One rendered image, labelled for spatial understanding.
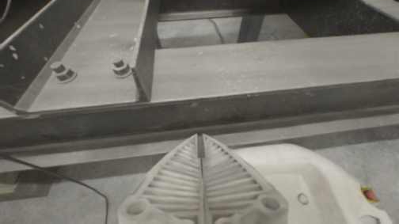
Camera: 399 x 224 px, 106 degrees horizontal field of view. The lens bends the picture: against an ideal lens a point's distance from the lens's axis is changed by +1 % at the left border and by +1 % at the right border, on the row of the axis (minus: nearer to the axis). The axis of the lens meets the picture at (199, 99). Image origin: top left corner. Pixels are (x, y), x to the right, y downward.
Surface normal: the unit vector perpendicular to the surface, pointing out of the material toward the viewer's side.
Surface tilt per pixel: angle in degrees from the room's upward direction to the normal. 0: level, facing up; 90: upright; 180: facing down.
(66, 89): 0
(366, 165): 0
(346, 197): 0
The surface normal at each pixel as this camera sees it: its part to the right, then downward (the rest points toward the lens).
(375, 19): -0.99, 0.10
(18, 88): 0.98, -0.18
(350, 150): -0.01, -0.60
